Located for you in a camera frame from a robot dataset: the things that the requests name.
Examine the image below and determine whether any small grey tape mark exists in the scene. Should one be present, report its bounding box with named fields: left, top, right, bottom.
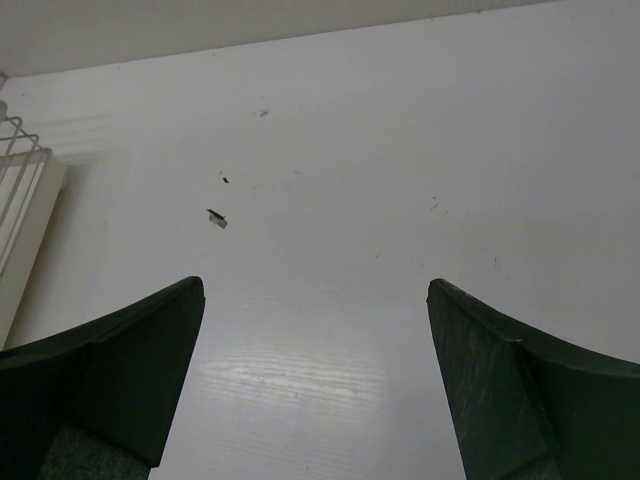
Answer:
left=206, top=209, right=228, bottom=229

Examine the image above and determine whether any white wire dish rack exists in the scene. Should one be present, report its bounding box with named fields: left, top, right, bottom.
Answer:
left=1, top=102, right=66, bottom=344

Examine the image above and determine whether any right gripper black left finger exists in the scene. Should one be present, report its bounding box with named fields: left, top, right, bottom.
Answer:
left=1, top=276, right=205, bottom=479

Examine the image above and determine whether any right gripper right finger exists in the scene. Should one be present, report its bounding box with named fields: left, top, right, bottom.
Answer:
left=427, top=279, right=639, bottom=479

